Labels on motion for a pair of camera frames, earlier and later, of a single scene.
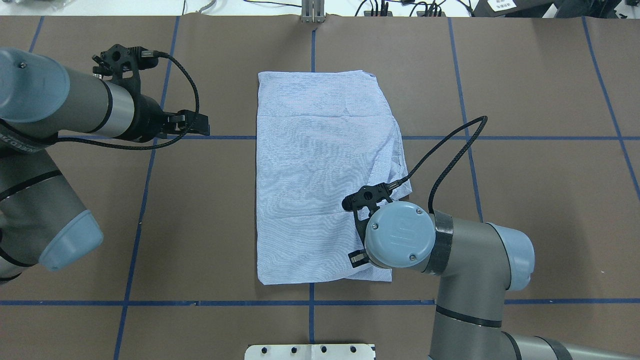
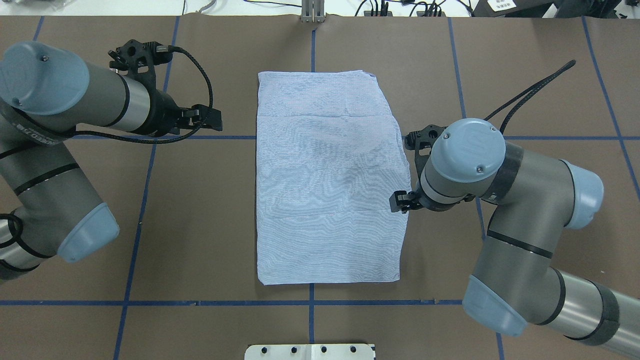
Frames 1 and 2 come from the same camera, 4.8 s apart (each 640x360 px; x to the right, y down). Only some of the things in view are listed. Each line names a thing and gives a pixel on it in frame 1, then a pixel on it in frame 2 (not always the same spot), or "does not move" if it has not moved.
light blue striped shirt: [321, 136] does not move
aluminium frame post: [313, 11] does not move
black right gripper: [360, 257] -> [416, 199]
